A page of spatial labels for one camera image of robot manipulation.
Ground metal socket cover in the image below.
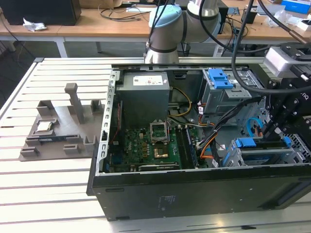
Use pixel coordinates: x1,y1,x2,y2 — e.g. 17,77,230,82
150,120,168,144

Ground grey power supply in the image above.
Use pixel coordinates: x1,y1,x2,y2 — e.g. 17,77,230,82
116,71,170,127

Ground crumpled white paper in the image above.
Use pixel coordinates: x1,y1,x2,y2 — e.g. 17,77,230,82
23,17,47,32

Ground silver drive cage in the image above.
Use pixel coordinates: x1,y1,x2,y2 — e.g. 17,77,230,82
201,68,267,122

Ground silver CPU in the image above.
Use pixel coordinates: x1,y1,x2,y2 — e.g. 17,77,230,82
36,122,52,133

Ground blue cardboard box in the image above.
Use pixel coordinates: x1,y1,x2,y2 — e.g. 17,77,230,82
281,0,307,13

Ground flat grey box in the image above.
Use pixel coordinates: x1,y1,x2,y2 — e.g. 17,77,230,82
257,4,286,17

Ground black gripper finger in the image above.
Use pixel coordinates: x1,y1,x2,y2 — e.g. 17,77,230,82
268,97,306,143
263,79,289,140

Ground silver disk bay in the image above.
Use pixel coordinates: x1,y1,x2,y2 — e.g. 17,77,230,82
220,136,311,168

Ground installed RAM stick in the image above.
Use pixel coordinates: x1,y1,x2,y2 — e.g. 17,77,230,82
186,127,199,168

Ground small black box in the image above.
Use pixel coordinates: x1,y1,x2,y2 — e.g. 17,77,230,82
241,8,258,24

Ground black waste bin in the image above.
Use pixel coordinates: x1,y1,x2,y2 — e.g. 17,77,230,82
178,43,191,57

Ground green motherboard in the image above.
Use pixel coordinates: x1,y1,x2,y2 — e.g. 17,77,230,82
106,127,209,172

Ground black computer tower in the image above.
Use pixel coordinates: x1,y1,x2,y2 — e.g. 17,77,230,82
1,0,82,26

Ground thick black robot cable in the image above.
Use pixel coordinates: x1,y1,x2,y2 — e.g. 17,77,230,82
231,0,268,95

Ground black cable with brown sleeve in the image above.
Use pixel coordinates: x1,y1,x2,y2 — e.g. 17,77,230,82
257,0,311,46

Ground grey parts rack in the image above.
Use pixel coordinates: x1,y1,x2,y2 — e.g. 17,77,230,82
18,83,104,163

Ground black cable coil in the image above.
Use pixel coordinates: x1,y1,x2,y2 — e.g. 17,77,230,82
98,3,144,22

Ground orange wire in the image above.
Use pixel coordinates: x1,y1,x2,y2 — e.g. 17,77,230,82
252,121,263,137
199,143,217,160

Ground blue disk carrier latch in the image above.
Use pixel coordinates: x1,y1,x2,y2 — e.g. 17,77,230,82
208,69,233,90

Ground black cable bundle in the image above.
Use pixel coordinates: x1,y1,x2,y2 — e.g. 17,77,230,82
196,96,265,151

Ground CPU socket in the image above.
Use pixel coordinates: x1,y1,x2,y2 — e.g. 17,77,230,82
153,145,171,158

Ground long wooden desk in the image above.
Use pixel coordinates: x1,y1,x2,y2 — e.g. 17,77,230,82
0,0,311,58

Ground black open PC case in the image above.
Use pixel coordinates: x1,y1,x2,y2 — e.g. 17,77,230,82
86,63,311,222

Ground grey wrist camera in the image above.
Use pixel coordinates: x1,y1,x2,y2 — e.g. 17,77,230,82
264,46,300,78

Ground blue wire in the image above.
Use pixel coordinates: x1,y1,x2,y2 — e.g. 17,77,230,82
246,117,264,139

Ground hard disk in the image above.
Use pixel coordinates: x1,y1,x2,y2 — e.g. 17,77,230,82
223,136,292,168

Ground yellow wires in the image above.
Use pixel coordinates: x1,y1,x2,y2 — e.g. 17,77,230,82
167,86,192,117

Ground black graphics card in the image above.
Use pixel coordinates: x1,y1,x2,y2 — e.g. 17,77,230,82
138,163,182,172

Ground clear plastic wrap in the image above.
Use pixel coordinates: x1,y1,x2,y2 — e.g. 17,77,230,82
264,11,294,27

